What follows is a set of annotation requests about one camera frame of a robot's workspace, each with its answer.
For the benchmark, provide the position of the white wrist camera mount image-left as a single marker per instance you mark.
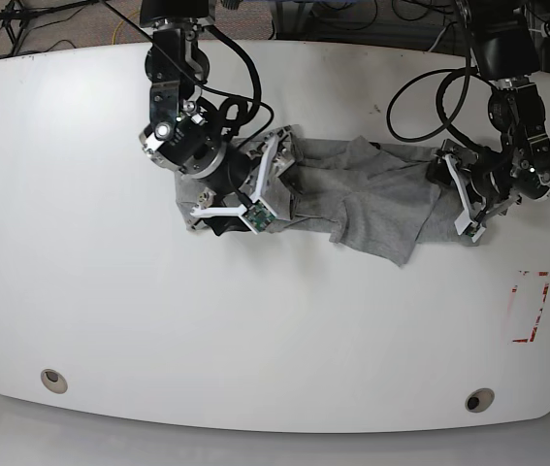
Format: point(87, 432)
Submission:
point(262, 200)

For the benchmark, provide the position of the left table cable grommet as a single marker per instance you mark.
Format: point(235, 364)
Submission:
point(54, 381)

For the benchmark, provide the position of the red tape rectangle marking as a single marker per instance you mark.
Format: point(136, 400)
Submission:
point(528, 298)

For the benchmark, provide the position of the white wrist camera mount image-right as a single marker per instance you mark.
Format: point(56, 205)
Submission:
point(450, 170)

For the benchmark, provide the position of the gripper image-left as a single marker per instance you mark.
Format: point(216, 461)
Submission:
point(229, 176)

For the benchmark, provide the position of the grey T-shirt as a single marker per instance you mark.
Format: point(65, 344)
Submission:
point(372, 198)

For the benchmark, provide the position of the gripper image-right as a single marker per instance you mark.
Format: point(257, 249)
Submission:
point(486, 183)

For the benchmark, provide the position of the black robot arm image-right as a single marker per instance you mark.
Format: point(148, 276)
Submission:
point(500, 52)

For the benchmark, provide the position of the table cable grommet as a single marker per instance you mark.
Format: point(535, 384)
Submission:
point(480, 400)
point(54, 381)

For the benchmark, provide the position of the right table cable grommet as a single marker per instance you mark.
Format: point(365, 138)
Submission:
point(480, 400)

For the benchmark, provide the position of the black tripod stand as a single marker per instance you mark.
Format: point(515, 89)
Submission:
point(16, 17)

